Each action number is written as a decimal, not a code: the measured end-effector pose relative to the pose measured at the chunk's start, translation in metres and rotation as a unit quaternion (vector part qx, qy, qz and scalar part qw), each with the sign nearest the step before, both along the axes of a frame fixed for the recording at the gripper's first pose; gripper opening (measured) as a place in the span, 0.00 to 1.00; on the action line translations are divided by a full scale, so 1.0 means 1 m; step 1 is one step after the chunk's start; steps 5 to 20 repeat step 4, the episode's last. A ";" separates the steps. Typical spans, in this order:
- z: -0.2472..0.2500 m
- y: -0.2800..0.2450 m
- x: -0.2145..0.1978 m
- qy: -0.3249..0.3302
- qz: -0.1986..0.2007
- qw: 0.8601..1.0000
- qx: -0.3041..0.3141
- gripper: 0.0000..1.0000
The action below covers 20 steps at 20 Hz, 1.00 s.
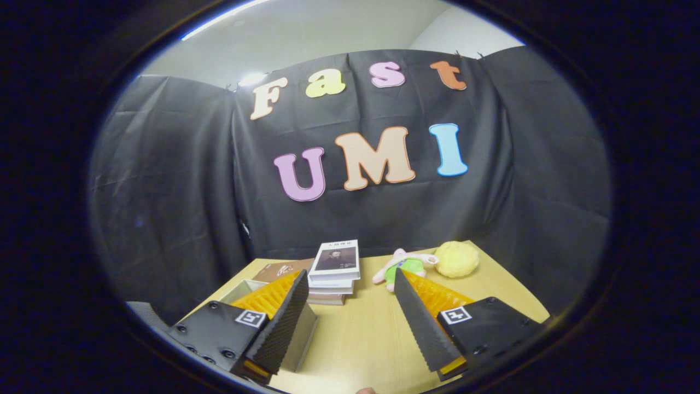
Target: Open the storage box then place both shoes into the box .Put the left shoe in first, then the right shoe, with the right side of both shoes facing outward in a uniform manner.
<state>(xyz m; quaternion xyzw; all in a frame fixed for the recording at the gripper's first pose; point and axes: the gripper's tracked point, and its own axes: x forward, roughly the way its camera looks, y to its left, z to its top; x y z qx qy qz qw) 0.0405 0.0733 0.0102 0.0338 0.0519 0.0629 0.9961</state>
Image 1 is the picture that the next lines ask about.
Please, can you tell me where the yellow plush cushion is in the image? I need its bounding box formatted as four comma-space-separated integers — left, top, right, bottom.
434, 241, 480, 279

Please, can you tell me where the beige spine book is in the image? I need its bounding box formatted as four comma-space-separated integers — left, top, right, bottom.
306, 292, 348, 306

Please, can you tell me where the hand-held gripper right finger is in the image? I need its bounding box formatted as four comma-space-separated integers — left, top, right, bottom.
394, 268, 545, 382

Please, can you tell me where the plain white book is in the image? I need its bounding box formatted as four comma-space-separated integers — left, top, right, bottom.
309, 278, 356, 295

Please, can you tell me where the grey fabric storage box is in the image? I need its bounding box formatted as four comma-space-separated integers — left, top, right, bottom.
219, 279, 318, 373

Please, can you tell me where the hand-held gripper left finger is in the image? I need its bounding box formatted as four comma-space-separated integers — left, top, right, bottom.
167, 269, 310, 384

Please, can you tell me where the green plush toy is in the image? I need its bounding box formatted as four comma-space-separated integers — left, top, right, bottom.
372, 248, 439, 292

